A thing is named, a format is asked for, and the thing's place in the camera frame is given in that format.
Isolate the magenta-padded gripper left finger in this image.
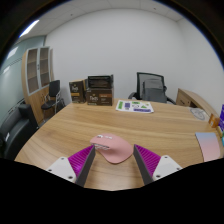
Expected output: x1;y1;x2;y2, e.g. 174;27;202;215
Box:
45;144;97;188

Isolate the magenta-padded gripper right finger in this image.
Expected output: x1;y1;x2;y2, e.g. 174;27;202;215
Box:
133;143;184;186

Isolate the pink computer mouse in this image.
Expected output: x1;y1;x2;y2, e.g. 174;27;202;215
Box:
89;133;135;165

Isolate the pink and blue mouse pad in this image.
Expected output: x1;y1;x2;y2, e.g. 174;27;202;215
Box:
194;131;222;163

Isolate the white sheet with coloured prints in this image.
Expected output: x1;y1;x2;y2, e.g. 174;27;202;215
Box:
115;99;155;115

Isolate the wide brown cardboard box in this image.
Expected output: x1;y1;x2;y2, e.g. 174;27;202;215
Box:
85;87;115;107

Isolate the black leather sofa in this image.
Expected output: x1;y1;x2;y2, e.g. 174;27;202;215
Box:
0;103;40;161

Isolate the grey backpack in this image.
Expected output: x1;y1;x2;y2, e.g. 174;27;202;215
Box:
141;78;168;104

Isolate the tall brown cardboard box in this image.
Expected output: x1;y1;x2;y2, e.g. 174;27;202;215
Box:
68;78;89;105

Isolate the wooden side desk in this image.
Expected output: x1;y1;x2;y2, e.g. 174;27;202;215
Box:
175;87;220;118

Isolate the small black visitor chair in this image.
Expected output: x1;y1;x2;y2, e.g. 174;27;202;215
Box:
40;79;66;116

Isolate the wooden shelf cabinet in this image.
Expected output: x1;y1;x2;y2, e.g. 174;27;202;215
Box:
21;45;56;126

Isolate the black mesh office chair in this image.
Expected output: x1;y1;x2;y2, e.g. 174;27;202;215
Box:
128;71;177;105

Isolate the black box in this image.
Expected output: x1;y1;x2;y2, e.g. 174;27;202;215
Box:
87;74;115;90

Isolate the ceiling light panel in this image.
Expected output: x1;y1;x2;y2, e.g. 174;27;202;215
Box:
18;19;41;39

